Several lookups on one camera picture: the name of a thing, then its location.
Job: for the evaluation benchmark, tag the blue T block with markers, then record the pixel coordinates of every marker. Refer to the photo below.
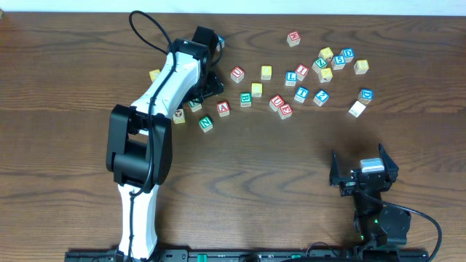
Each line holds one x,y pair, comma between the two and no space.
301,94

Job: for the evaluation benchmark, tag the red U block lower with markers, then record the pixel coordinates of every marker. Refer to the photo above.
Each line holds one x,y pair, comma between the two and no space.
275,102

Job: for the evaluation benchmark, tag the blue 2 block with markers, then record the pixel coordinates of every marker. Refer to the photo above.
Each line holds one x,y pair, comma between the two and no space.
321,97

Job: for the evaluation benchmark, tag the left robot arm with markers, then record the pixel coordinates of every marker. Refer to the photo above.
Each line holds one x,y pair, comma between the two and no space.
140,149

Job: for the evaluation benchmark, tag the red E block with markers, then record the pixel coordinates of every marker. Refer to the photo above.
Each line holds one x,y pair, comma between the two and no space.
285,111

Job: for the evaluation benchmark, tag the blue d block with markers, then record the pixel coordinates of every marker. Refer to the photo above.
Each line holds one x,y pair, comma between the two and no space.
348,54
366,96

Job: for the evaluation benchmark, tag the blue L block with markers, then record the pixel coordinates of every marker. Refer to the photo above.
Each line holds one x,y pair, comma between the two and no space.
290,78

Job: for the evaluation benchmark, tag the red u block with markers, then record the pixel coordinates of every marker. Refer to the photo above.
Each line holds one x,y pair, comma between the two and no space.
275,102
237,74

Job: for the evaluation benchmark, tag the red I block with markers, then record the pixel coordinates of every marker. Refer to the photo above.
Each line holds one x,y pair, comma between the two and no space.
301,72

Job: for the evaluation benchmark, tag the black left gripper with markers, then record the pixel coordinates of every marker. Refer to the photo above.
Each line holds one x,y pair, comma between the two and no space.
212,86

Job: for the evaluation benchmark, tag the green R block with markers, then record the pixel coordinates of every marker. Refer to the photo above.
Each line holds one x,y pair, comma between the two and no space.
195,105

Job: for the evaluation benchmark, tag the yellow picture block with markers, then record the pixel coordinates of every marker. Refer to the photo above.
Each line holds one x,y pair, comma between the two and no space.
179,116

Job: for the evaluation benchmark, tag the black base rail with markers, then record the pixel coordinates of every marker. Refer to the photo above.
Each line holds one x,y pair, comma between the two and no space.
175,255

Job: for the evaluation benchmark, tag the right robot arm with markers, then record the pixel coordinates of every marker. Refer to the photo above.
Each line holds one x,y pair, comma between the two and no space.
383,228

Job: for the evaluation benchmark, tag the red U block upper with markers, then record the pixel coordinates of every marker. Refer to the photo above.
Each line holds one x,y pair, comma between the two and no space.
237,74

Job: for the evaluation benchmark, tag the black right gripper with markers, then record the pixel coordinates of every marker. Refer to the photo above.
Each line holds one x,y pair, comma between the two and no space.
362,177

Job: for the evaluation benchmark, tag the blue 5 block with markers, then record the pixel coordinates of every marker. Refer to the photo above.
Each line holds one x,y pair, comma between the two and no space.
338,62

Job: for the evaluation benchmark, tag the green N block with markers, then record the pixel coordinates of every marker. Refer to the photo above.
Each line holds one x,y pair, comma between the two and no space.
206,123

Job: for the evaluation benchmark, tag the red A block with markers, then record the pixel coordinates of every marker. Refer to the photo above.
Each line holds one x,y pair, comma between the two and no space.
223,109

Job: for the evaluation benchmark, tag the red H block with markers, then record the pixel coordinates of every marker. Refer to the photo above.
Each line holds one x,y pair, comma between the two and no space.
293,38

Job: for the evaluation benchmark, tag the green Z block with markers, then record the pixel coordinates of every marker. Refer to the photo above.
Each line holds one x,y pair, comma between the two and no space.
318,65

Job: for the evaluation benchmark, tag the yellow block upper centre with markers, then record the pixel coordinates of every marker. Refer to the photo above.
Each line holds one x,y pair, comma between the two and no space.
266,72

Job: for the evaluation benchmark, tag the green B block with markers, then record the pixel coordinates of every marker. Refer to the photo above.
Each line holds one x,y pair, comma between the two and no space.
245,99

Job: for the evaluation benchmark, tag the plain wood block right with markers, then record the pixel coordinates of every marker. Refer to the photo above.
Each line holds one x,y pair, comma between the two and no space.
357,109

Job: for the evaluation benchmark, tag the blue D block upper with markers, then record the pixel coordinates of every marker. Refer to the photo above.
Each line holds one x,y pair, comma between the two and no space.
348,54

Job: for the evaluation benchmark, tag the yellow block far left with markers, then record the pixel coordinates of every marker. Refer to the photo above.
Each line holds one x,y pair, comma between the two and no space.
154,74

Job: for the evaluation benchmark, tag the blue X block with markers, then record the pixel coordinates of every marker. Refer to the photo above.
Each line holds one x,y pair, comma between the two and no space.
221,43

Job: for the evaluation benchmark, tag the yellow block top right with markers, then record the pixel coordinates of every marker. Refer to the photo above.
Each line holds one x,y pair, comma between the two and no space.
326,54

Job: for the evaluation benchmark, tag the yellow block below Z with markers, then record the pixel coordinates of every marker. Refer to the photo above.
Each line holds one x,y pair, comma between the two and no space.
325,75

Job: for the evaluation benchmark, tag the yellow 8 block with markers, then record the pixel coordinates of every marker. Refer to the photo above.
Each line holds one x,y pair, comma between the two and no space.
361,67

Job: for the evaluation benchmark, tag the blue D block lower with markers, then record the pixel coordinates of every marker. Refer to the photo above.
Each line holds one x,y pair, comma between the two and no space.
366,96

